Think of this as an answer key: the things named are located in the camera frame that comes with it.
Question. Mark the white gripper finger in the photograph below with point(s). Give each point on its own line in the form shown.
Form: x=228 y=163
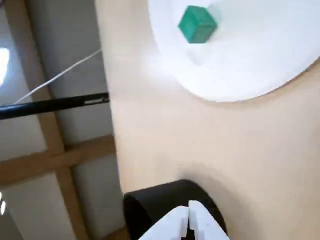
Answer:
x=205 y=225
x=172 y=225

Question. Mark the green cube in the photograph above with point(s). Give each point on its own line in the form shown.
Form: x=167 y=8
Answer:
x=195 y=25

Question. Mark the black round pot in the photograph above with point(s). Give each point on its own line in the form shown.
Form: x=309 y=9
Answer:
x=160 y=197

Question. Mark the white paper plate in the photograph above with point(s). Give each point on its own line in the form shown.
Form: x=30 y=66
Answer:
x=250 y=62

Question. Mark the black rod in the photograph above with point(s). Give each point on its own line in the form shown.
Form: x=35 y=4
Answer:
x=37 y=106

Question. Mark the wooden cross beam frame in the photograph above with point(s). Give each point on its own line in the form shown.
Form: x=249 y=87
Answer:
x=57 y=152

